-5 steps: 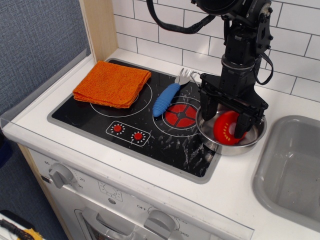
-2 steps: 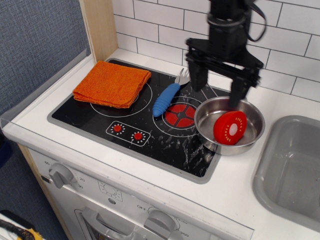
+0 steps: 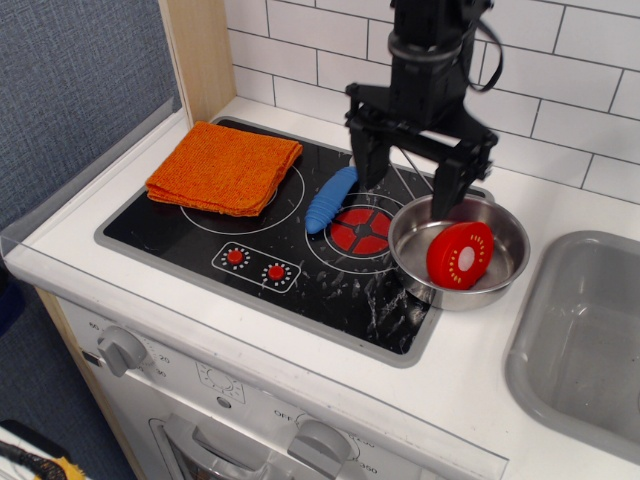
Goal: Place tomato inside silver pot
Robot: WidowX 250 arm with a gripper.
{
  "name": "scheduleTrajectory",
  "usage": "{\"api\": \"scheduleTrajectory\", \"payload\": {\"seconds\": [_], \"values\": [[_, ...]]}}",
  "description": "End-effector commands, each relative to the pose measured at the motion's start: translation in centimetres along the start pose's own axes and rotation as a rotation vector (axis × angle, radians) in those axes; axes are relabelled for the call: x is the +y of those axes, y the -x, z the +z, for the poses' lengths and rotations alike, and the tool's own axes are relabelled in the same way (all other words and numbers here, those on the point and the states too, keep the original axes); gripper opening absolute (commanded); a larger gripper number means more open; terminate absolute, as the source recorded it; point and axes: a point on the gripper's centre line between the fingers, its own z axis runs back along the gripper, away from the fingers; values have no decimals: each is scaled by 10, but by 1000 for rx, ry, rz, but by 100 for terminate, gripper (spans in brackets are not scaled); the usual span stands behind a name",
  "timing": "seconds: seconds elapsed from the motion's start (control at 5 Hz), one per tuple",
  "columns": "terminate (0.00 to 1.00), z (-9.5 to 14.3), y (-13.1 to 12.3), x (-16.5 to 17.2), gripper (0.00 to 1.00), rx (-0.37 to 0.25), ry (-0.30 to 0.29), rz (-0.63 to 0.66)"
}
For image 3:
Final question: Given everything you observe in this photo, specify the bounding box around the yellow cloth at corner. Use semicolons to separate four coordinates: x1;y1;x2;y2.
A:
45;457;87;480

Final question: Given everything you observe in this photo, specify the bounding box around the red toy tomato half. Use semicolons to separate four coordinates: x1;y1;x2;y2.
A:
426;221;494;290

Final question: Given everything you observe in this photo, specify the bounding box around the white toy oven front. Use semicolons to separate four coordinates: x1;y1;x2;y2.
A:
60;301;507;479

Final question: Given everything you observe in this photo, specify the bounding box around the grey left oven knob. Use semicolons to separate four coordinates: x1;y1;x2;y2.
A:
97;326;147;377

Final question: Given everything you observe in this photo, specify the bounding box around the grey toy sink basin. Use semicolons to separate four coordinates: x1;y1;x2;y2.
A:
505;231;639;463

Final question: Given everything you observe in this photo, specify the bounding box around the orange knitted cloth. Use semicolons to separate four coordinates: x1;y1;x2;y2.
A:
146;122;303;217

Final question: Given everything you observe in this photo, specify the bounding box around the blue handled spork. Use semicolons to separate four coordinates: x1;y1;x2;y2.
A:
305;158;358;234

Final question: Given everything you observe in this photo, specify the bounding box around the silver metal pot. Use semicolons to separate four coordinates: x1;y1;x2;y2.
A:
388;165;530;311

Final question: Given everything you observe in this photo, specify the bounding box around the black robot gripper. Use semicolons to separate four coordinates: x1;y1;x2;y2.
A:
346;47;498;220

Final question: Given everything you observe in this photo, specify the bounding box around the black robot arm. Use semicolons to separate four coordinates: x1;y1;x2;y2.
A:
346;1;498;220

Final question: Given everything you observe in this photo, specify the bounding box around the black toy stovetop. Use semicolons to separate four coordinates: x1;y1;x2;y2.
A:
95;139;439;368

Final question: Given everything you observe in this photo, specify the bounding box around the grey oven knob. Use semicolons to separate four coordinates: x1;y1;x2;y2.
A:
97;326;147;377
287;420;352;479

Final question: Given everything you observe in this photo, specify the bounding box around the grey right oven knob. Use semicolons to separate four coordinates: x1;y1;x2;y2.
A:
287;420;352;479

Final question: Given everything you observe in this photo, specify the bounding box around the light wooden side post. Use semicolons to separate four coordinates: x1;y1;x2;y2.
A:
158;0;237;124

